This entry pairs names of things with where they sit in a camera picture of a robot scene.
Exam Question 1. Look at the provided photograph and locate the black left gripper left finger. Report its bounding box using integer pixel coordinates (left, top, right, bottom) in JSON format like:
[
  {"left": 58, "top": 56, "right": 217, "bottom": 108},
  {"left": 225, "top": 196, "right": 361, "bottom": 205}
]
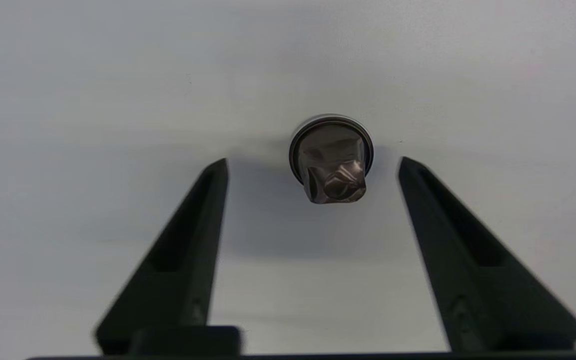
[{"left": 94, "top": 158, "right": 230, "bottom": 356}]

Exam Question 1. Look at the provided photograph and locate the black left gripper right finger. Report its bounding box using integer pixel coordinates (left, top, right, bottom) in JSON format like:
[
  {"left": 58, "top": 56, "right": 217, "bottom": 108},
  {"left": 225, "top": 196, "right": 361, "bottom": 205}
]
[{"left": 398, "top": 156, "right": 576, "bottom": 352}]

